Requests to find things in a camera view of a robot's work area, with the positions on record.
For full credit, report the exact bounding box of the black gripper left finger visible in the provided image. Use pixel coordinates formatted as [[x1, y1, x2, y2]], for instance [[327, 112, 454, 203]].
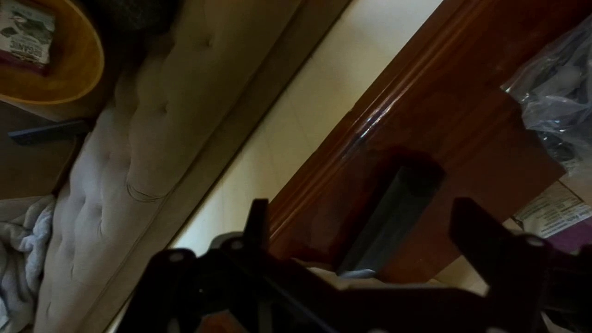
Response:
[[242, 197, 273, 258]]

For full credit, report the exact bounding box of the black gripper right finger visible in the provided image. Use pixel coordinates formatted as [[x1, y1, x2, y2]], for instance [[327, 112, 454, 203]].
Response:
[[447, 195, 514, 291]]

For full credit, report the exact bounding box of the black remote control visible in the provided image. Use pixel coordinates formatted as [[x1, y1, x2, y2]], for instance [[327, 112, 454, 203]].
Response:
[[336, 160, 447, 275]]

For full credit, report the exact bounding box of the dark wooden counter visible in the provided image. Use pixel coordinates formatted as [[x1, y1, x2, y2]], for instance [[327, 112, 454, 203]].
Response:
[[266, 0, 592, 284]]

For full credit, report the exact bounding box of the wooden bowl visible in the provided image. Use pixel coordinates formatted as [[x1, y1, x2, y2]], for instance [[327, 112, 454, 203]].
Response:
[[0, 0, 107, 106]]

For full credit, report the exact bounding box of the printed paper sheet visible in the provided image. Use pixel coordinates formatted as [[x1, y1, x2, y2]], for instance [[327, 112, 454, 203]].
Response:
[[510, 177, 592, 238]]

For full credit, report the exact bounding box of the crumpled clear plastic bag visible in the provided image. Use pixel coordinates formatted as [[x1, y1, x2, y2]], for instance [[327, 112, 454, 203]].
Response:
[[499, 14, 592, 173]]

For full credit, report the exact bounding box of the light grey cloth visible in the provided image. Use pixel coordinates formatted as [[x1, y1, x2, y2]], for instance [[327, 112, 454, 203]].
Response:
[[0, 193, 55, 333]]

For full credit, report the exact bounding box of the small printed card box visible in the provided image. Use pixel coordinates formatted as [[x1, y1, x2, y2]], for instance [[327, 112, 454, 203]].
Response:
[[0, 0, 57, 69]]

